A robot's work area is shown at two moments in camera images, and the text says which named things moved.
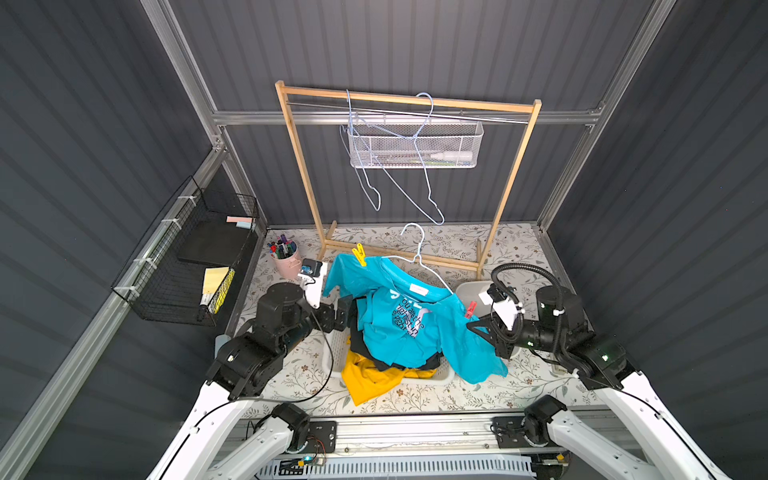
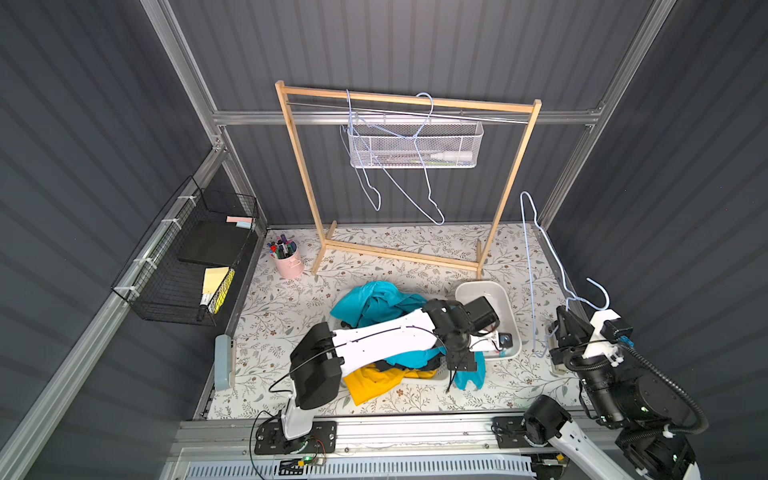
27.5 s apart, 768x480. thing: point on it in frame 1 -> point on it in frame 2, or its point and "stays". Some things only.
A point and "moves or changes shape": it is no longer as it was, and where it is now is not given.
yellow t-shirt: x=365 y=381 stays
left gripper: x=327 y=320 -> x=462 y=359
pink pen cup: x=286 y=254 stays
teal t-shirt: x=409 y=323 moves or changes shape
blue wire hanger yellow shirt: x=349 y=112 stays
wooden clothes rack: x=482 y=265 stays
